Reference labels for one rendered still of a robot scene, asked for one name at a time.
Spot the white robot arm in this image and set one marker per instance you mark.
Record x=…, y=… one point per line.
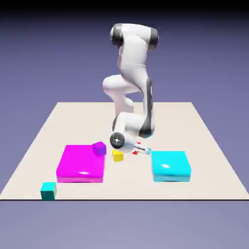
x=134, y=58

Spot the large cyan box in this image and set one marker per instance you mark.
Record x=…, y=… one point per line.
x=170, y=164

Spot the large magenta box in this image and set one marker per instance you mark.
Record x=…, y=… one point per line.
x=79, y=162

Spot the small purple cube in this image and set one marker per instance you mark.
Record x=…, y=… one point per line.
x=99, y=148

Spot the small red cube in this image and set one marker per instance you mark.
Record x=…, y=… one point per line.
x=134, y=153

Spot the small teal cube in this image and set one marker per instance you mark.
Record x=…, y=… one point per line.
x=48, y=191

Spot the small yellow cube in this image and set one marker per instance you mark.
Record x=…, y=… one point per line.
x=117, y=156

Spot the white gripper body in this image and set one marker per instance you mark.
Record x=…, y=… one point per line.
x=141, y=149

